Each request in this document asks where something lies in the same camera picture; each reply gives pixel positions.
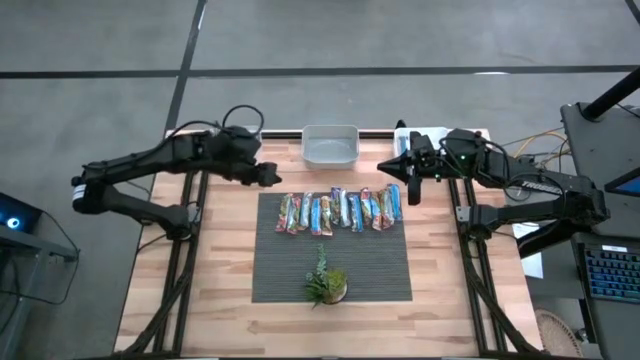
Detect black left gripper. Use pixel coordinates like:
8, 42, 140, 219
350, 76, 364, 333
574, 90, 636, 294
227, 159, 283, 189

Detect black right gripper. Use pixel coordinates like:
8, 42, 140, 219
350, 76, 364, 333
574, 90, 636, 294
377, 130, 449, 207

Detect red and brown granola bar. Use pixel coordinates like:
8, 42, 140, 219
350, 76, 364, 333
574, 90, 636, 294
378, 187, 396, 230

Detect red and green granola bar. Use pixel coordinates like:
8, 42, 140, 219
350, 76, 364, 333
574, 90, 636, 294
285, 194, 304, 235

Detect pale blue granola bar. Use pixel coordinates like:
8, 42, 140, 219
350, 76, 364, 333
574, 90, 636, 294
298, 191, 314, 232

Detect blue and orange granola bar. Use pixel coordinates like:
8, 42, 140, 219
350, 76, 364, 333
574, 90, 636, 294
310, 197, 323, 236

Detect red and white granola bar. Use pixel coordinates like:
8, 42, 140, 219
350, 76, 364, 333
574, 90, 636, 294
359, 187, 374, 227

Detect blue and red granola bar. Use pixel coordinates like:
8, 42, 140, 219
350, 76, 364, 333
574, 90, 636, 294
369, 193, 384, 232

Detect purple and green granola bar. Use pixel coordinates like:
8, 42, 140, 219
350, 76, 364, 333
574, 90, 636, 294
329, 186, 343, 226

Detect black aluminium crossbar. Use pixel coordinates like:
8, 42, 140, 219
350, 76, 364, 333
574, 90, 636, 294
262, 130, 396, 140

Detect white plastic bin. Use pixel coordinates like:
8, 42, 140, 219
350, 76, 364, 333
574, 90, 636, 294
393, 126, 451, 160

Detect grey plastic bin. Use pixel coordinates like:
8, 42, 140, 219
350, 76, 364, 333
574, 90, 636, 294
300, 124, 361, 170

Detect grey woven placemat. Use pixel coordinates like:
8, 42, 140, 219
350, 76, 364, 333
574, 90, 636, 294
251, 192, 414, 304

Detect potted artificial succulent plant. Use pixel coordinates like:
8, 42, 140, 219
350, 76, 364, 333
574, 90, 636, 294
303, 243, 350, 310

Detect black diagonal strut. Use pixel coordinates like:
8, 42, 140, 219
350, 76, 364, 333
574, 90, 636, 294
517, 219, 576, 260

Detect white paper sheet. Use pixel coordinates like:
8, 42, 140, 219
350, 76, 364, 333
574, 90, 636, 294
510, 222, 545, 280

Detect dark grey desk top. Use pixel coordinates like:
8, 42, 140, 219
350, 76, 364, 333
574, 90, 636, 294
559, 102, 640, 236

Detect black pole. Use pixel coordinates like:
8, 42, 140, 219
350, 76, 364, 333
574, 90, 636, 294
581, 64, 640, 122

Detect wicker basket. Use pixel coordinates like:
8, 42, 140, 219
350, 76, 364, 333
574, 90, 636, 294
533, 308, 585, 359

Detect blue-screen monitor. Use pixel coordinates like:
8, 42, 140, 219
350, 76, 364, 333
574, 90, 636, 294
603, 167, 640, 199

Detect backlit computer keyboard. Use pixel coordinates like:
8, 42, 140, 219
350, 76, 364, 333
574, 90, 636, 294
583, 243, 640, 305

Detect black computer with blue light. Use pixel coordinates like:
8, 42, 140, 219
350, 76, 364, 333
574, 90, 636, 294
0, 192, 44, 235

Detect black keyboard tray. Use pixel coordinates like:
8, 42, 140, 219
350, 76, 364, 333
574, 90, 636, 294
571, 231, 640, 360

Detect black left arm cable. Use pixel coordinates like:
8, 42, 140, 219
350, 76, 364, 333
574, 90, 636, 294
164, 104, 265, 151

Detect yellow cables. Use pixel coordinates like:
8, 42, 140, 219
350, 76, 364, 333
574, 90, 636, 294
509, 128, 571, 164

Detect black aluminium support frame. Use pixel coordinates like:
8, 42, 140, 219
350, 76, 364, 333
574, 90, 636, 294
447, 130, 544, 359
114, 130, 211, 359

